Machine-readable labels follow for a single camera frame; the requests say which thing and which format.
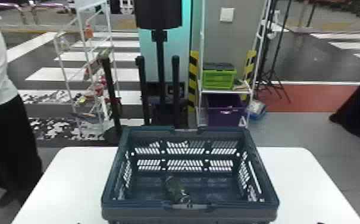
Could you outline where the yellow black striped post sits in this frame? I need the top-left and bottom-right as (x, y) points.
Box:
(187, 50), (199, 114)
(241, 49), (258, 101)

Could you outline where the dark snack packet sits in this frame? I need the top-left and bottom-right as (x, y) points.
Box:
(163, 175), (190, 205)

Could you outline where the small blue basket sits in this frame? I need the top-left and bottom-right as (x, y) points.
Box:
(248, 99), (268, 121)

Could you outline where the green crate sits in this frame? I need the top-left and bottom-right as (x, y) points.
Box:
(202, 62), (237, 91)

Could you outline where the white wall plate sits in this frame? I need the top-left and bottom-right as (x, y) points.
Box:
(219, 7), (235, 23)

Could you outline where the purple crate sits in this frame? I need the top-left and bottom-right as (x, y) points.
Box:
(205, 93), (248, 127)

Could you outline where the white shelf trolley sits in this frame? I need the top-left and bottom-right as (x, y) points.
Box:
(196, 0), (275, 128)

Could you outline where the white wire rack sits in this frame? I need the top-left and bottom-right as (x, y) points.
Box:
(52, 0), (122, 136)

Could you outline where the black tripod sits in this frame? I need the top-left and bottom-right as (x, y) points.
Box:
(256, 0), (292, 104)

